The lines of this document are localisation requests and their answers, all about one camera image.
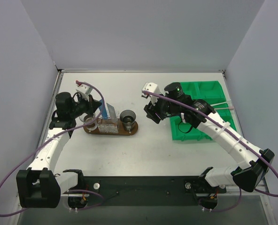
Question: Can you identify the clear plastic cup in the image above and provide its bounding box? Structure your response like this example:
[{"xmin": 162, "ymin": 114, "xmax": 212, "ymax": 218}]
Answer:
[{"xmin": 79, "ymin": 113, "xmax": 98, "ymax": 132}]

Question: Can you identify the blue white toothpaste tube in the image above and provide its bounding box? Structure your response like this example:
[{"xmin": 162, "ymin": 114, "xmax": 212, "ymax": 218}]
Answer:
[{"xmin": 100, "ymin": 99, "xmax": 108, "ymax": 119}]

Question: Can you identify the clear acrylic organizer box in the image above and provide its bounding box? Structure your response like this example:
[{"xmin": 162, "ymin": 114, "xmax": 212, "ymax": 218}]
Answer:
[{"xmin": 98, "ymin": 111, "xmax": 119, "ymax": 134}]

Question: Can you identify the black cylindrical cup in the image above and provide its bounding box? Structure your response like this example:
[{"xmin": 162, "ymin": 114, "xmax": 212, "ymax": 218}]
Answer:
[{"xmin": 120, "ymin": 110, "xmax": 136, "ymax": 131}]

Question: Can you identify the pink toothbrush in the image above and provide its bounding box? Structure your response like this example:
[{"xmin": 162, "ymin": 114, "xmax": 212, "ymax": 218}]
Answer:
[{"xmin": 215, "ymin": 106, "xmax": 234, "ymax": 111}]

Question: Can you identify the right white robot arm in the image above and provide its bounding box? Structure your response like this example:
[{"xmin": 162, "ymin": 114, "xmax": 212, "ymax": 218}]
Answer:
[{"xmin": 142, "ymin": 82, "xmax": 275, "ymax": 192}]

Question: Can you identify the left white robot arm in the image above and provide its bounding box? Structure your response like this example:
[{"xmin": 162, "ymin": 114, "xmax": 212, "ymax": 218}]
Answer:
[{"xmin": 16, "ymin": 92, "xmax": 105, "ymax": 208}]

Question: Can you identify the brown oval wooden tray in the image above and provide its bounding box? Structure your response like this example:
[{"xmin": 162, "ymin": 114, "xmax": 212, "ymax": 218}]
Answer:
[{"xmin": 85, "ymin": 120, "xmax": 139, "ymax": 136}]

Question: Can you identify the green plastic divided bin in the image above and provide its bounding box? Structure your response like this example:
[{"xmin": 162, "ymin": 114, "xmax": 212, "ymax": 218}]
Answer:
[{"xmin": 170, "ymin": 81, "xmax": 236, "ymax": 141}]

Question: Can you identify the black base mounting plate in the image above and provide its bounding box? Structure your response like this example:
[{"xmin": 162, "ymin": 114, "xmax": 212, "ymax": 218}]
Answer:
[{"xmin": 67, "ymin": 176, "xmax": 226, "ymax": 209}]

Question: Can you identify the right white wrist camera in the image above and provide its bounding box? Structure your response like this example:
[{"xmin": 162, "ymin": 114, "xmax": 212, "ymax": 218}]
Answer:
[{"xmin": 141, "ymin": 82, "xmax": 162, "ymax": 106}]

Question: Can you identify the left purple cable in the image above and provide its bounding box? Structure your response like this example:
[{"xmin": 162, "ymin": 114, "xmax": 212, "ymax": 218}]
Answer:
[{"xmin": 0, "ymin": 81, "xmax": 106, "ymax": 217}]

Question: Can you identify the purple cable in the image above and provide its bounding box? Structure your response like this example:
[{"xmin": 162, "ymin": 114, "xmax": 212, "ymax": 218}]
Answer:
[
  {"xmin": 142, "ymin": 91, "xmax": 278, "ymax": 213},
  {"xmin": 0, "ymin": 81, "xmax": 106, "ymax": 217}
]

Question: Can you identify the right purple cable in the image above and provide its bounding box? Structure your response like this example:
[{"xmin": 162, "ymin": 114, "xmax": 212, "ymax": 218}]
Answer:
[{"xmin": 142, "ymin": 91, "xmax": 278, "ymax": 213}]

